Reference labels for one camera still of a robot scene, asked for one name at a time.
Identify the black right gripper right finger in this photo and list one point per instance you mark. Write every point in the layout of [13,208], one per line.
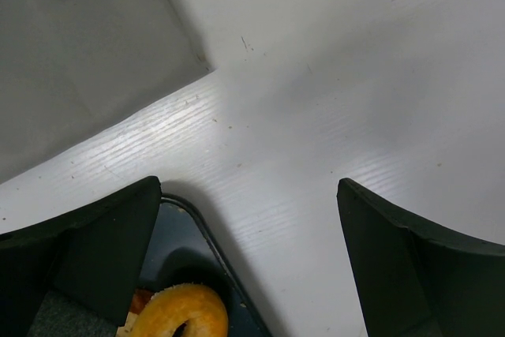
[415,277]

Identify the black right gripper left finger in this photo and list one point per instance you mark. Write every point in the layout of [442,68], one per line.
[75,274]

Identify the large seeded bread slice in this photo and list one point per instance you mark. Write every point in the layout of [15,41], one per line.
[141,298]

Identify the black rectangular tray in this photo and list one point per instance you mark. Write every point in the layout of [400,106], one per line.
[183,249]

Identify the orange bagel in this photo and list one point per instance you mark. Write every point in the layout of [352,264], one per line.
[195,307]

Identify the grey placemat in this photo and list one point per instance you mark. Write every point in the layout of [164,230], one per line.
[72,68]

